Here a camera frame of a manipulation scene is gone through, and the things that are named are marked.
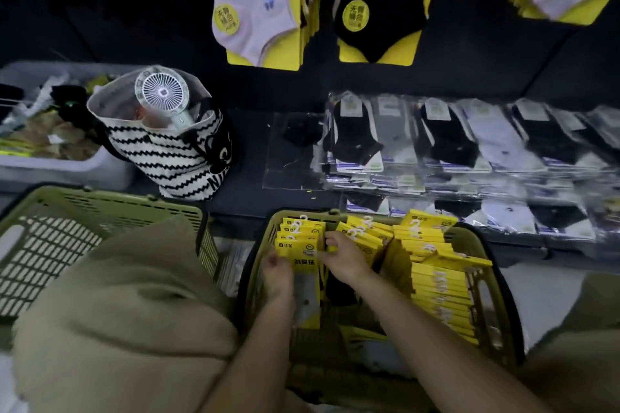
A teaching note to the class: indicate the person's left forearm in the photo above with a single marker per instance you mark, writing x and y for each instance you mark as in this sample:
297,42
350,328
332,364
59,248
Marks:
252,364

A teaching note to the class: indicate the row of clear bagged socks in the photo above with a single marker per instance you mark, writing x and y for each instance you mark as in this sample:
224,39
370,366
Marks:
353,137

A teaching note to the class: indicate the green basket black rim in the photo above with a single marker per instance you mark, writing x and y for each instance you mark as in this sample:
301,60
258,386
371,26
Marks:
252,282

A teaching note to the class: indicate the stack of yellow packets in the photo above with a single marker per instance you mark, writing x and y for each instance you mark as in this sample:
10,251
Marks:
436,282

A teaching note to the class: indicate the person's left hand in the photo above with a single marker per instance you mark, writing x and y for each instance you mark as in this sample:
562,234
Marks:
278,279

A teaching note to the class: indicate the green shopping basket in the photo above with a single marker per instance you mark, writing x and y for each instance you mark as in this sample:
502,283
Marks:
97,204

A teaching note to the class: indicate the black white zigzag tote bag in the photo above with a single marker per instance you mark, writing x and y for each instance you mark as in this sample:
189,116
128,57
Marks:
164,166

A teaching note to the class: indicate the person's right hand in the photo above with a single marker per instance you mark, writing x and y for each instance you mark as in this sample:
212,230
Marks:
346,258

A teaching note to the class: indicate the white plastic bin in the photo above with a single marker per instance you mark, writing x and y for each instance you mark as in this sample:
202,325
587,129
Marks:
63,170

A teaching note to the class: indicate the person's right forearm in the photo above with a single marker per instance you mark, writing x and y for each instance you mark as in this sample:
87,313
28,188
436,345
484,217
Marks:
445,359

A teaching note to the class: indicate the white handheld fan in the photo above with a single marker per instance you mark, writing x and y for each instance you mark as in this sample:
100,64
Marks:
162,91

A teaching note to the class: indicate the olive trousers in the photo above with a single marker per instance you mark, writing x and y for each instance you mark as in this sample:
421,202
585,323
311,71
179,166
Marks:
121,320

